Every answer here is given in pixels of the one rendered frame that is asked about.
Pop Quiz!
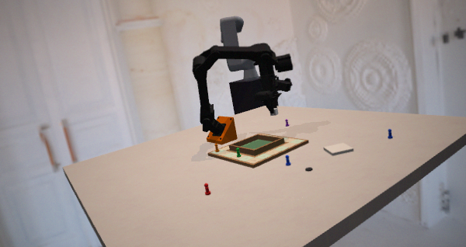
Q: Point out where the white die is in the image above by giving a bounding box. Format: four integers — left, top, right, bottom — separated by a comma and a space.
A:
270, 108, 279, 116

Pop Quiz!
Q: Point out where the red pawn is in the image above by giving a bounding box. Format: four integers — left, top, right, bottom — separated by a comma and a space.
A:
204, 184, 210, 195

